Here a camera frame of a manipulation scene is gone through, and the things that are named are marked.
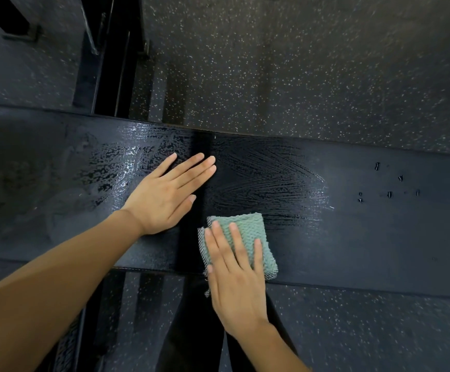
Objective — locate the green woven cleaning cloth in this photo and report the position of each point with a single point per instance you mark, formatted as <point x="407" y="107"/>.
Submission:
<point x="250" y="228"/>

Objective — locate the person's left hand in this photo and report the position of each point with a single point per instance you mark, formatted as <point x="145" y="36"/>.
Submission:
<point x="157" y="203"/>

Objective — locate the person's right thumb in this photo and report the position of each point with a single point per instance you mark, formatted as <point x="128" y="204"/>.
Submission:
<point x="209" y="269"/>

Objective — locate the black padded bench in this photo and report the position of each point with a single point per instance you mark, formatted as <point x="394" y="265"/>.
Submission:
<point x="364" y="236"/>

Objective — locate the person's left thumb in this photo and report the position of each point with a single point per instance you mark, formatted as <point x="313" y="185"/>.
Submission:
<point x="182" y="211"/>

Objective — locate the person's right little finger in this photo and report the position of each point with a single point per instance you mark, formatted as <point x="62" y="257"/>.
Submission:
<point x="258" y="256"/>

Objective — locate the black metal equipment frame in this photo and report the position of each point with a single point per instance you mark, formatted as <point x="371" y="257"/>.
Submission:
<point x="112" y="65"/>

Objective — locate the person's right middle finger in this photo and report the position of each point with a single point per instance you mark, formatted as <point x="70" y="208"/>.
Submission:
<point x="225" y="246"/>

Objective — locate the black metal equipment foot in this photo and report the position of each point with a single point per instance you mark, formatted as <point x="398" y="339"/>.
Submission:
<point x="12" y="19"/>

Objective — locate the person's right forearm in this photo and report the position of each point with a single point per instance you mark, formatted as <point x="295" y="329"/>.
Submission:
<point x="271" y="352"/>

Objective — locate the person's left little finger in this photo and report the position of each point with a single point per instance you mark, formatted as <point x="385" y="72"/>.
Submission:
<point x="163" y="165"/>

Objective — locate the person's left forearm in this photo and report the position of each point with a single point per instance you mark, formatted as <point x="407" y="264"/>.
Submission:
<point x="54" y="290"/>

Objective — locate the person's right hand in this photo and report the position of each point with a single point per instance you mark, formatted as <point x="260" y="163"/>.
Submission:
<point x="238" y="294"/>

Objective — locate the person's left middle finger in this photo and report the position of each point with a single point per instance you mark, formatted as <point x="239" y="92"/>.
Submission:
<point x="194" y="171"/>

